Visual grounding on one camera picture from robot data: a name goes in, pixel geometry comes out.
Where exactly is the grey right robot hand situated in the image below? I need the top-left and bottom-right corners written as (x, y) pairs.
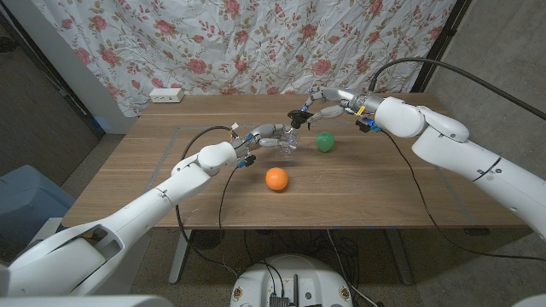
top-left (301, 87), bottom-right (385, 125)

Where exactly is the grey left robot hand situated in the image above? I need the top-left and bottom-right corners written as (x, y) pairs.
top-left (236, 122), bottom-right (299, 155)

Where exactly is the clear spray bottle body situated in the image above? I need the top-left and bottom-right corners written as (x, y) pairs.
top-left (279, 125), bottom-right (302, 155)

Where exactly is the black spray nozzle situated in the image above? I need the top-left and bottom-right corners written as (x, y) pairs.
top-left (287, 109), bottom-right (315, 129)

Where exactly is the green ball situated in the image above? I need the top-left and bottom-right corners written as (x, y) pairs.
top-left (315, 130), bottom-right (336, 154)

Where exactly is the orange ball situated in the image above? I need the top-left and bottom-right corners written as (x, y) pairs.
top-left (264, 166), bottom-right (289, 192)

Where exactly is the floral rose print backdrop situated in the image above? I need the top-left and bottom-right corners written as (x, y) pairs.
top-left (32, 0), bottom-right (457, 119)

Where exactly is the white power strip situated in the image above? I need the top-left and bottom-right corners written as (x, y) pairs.
top-left (148, 87), bottom-right (185, 104)

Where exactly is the black backdrop stand pole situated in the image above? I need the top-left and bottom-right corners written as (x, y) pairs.
top-left (409, 0), bottom-right (473, 94)

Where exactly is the black round floor object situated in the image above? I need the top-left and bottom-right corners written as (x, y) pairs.
top-left (190, 229), bottom-right (226, 251)

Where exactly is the white robot torso base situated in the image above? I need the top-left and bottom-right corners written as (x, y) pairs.
top-left (229, 254), bottom-right (354, 307)

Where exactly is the white table leg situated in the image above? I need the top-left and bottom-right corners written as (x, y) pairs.
top-left (386, 229), bottom-right (415, 286)
top-left (168, 229), bottom-right (193, 286)

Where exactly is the white room pillar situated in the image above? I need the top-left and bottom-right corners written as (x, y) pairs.
top-left (3, 0), bottom-right (137, 135)

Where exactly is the blue grey storage bin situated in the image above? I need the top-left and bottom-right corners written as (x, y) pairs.
top-left (0, 165), bottom-right (77, 257)

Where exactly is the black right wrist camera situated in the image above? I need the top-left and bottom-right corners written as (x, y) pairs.
top-left (356, 117), bottom-right (383, 133)

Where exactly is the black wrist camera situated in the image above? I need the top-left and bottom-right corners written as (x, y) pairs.
top-left (236, 153), bottom-right (258, 169)
top-left (356, 117), bottom-right (383, 133)

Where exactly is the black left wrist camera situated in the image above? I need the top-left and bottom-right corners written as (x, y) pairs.
top-left (236, 153), bottom-right (258, 169)

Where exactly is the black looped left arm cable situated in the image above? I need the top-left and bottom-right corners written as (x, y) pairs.
top-left (173, 125), bottom-right (240, 279)

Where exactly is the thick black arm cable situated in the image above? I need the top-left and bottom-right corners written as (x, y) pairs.
top-left (369, 57), bottom-right (546, 121)

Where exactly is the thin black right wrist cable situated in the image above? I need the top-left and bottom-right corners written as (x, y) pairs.
top-left (380, 130), bottom-right (546, 263)

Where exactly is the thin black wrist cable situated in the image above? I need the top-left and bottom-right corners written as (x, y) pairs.
top-left (380, 130), bottom-right (546, 263)
top-left (217, 165), bottom-right (241, 261)

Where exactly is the thin black left wrist cable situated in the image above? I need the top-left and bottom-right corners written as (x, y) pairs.
top-left (217, 165), bottom-right (241, 261)

